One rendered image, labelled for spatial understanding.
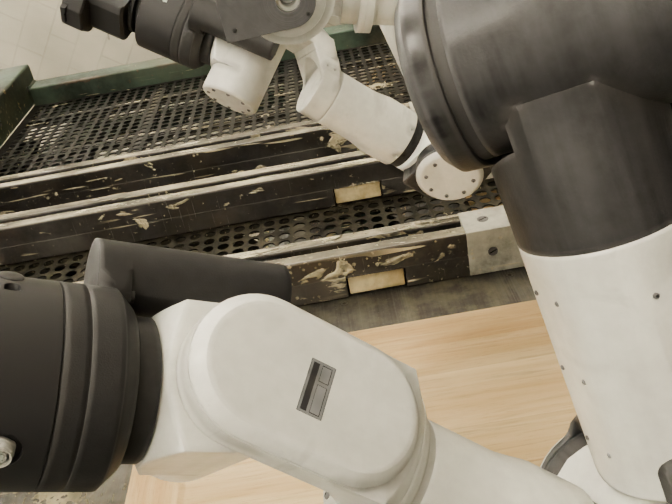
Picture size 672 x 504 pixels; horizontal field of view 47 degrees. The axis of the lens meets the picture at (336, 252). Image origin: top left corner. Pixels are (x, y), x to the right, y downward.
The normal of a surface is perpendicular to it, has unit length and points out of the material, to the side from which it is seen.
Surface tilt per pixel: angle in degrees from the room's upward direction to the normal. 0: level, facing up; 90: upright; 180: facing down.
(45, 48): 90
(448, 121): 81
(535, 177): 54
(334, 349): 95
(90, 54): 90
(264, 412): 95
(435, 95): 68
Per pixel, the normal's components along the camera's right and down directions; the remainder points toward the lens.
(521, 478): 0.38, -0.75
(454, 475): 0.48, -0.39
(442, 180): -0.08, 0.74
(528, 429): -0.16, -0.85
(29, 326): 0.44, -0.58
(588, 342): -0.66, 0.46
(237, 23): 0.07, 0.46
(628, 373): -0.43, 0.42
